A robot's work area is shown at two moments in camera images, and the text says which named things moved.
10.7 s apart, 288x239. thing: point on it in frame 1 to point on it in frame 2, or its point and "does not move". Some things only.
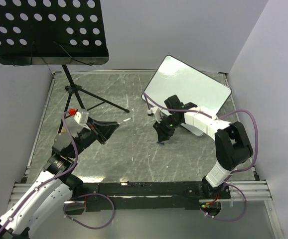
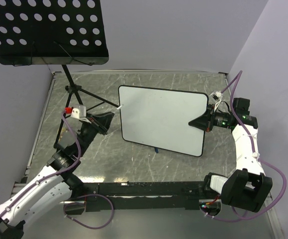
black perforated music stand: [49, 32] does not move
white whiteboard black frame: [171, 77] to [159, 117]
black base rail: [148, 196] does not move
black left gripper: [103, 129] to [104, 119]
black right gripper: [163, 134] to [204, 122]
